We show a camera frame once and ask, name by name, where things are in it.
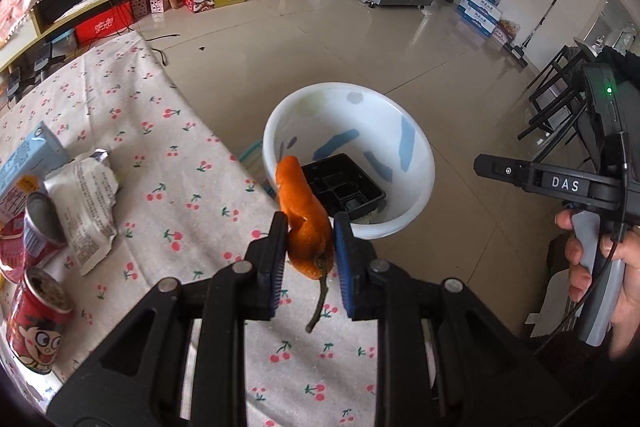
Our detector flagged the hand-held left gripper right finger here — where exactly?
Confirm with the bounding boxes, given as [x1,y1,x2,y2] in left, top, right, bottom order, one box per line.
[333,212,576,427]

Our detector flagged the teal stool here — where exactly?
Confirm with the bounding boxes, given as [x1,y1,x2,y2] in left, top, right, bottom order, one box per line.
[239,139,268,180]

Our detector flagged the black floor cable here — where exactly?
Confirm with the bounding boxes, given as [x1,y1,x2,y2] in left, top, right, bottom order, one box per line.
[144,33,182,68]

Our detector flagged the black chair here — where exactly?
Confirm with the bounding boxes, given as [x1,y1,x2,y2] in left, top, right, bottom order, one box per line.
[517,44,587,154]

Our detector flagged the light blue carton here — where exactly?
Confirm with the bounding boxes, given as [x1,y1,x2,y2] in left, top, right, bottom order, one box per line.
[0,122,69,228]

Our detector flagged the long-handled floor mop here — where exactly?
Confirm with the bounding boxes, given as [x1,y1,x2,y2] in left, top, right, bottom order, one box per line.
[504,0,559,68]

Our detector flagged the pink patterned boxes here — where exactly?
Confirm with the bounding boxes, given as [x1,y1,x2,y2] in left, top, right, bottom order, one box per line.
[130,0,169,16]

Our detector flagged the white plastic basin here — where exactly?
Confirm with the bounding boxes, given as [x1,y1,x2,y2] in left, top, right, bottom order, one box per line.
[263,82,436,241]

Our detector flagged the red packet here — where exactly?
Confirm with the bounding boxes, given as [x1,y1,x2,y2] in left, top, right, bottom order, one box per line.
[0,216,36,284]

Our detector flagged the cherry print tablecloth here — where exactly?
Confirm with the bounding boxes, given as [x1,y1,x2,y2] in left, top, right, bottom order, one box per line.
[0,32,436,427]

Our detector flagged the blue and white carton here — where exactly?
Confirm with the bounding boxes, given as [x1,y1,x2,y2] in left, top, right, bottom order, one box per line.
[461,0,502,15]
[456,4,500,38]

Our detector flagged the white crumpled wrapper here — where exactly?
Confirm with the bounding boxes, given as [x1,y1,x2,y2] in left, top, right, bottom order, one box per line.
[44,149,121,277]

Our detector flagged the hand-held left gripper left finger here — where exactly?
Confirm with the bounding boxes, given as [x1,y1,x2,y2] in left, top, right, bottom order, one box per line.
[47,211,289,427]

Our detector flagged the snack bag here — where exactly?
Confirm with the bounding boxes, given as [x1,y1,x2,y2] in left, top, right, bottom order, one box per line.
[494,19,522,46]

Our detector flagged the red gift box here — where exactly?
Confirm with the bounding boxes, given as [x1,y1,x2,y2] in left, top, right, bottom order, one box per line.
[74,2,136,48]

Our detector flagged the black plastic tray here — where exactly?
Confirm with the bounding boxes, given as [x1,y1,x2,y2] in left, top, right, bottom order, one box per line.
[300,153,388,224]

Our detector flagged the person's right hand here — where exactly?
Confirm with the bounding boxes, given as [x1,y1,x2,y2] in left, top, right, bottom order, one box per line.
[555,209,640,360]

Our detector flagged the red drink can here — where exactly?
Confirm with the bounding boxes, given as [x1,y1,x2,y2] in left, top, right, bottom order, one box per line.
[24,191,67,254]
[6,267,74,375]

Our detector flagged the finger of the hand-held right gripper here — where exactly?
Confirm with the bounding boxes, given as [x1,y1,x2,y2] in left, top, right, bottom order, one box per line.
[473,153,532,194]

